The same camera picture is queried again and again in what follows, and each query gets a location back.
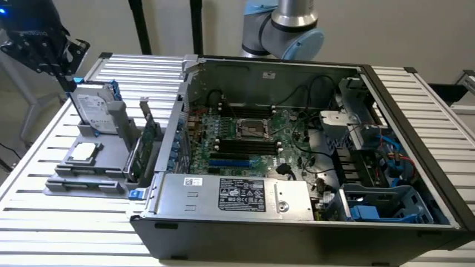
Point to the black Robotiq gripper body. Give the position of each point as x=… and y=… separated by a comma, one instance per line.
x=30, y=25

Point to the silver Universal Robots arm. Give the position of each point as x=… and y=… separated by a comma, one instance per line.
x=292, y=16

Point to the green RAM stick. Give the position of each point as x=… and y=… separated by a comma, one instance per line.
x=86, y=184

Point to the black RAM slot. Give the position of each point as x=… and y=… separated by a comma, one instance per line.
x=247, y=144
x=247, y=112
x=247, y=141
x=247, y=108
x=247, y=115
x=247, y=147
x=247, y=105
x=247, y=151

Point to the black expansion slot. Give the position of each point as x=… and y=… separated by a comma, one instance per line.
x=229, y=156

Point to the blue expansion slot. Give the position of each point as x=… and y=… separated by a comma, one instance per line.
x=229, y=164

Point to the silver hard disk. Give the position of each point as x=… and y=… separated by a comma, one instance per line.
x=92, y=107

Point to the thick black stand pole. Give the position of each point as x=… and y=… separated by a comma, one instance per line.
x=140, y=26

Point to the silver CPU chip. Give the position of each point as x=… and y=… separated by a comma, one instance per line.
x=86, y=151

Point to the green graphics card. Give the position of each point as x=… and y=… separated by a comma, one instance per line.
x=144, y=139

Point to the grey parts rack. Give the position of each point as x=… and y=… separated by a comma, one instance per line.
x=96, y=167

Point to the thin black stand pole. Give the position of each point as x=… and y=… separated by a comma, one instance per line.
x=197, y=26

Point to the blue case latch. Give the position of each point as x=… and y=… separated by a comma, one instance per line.
x=136, y=194

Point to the silver CPU socket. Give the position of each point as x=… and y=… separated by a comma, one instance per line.
x=249, y=128

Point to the green motherboard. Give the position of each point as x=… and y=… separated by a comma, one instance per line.
x=256, y=150

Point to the silver power supply unit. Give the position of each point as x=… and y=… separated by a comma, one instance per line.
x=229, y=196

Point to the black open PC case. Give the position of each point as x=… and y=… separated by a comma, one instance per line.
x=296, y=167

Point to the grey metal drive cage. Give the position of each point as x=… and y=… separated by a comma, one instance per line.
x=348, y=116

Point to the blue plastic disk bay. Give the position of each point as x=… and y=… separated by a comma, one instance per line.
x=385, y=204

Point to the grey metal frame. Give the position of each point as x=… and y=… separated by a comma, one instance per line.
x=25, y=91

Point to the aluminium profile rail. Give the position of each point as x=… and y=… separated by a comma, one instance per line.
x=463, y=91

